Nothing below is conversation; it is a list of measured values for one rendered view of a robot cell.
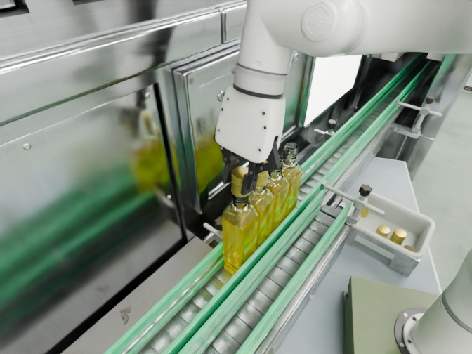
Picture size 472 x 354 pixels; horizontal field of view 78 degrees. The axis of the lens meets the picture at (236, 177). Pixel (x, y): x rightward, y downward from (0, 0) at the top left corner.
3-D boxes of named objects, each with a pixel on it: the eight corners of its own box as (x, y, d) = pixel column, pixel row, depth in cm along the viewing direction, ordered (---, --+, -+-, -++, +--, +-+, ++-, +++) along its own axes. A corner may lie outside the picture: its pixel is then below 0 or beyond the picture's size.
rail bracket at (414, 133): (383, 135, 131) (402, 87, 116) (424, 149, 123) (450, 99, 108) (380, 140, 128) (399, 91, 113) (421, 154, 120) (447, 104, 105)
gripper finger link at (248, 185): (246, 159, 46) (239, 194, 50) (263, 167, 45) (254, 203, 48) (258, 154, 49) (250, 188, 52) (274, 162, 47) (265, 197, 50)
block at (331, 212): (321, 218, 90) (326, 201, 86) (350, 233, 86) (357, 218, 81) (315, 225, 88) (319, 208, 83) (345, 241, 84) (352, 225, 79)
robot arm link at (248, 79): (218, 59, 42) (215, 79, 43) (269, 75, 37) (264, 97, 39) (249, 60, 47) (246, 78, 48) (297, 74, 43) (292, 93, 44)
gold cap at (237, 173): (239, 181, 55) (239, 163, 52) (254, 189, 53) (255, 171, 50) (227, 191, 53) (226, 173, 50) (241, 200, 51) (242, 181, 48)
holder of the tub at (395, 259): (341, 199, 105) (347, 183, 100) (423, 239, 92) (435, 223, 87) (319, 228, 95) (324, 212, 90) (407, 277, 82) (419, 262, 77)
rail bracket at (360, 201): (319, 199, 86) (329, 166, 78) (376, 227, 78) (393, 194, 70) (315, 204, 85) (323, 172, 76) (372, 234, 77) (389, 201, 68)
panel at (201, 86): (347, 87, 123) (371, -7, 100) (354, 89, 121) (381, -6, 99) (192, 209, 71) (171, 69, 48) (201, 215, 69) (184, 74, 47)
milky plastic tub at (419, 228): (356, 205, 102) (363, 187, 97) (425, 238, 92) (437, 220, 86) (334, 236, 92) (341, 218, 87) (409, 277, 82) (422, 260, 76)
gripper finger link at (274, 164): (259, 117, 44) (239, 139, 48) (289, 159, 43) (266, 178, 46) (264, 116, 45) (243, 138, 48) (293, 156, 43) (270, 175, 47)
